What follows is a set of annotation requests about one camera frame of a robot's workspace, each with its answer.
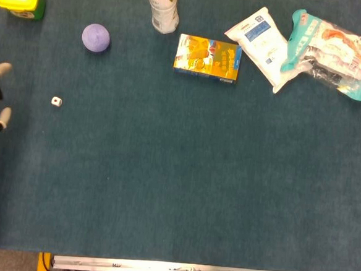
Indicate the purple ball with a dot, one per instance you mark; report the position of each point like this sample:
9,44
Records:
95,37

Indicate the yellow snack box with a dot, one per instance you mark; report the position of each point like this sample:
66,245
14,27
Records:
207,58

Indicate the teal snack bag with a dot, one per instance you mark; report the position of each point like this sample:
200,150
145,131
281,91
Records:
331,56

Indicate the white plastic bottle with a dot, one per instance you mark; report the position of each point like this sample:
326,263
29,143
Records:
163,10

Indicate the white die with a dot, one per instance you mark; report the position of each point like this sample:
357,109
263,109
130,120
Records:
56,101

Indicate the white and blue pouch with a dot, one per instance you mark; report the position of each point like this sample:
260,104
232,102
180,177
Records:
262,45

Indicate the yellow frame post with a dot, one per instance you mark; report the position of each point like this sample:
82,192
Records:
41,263

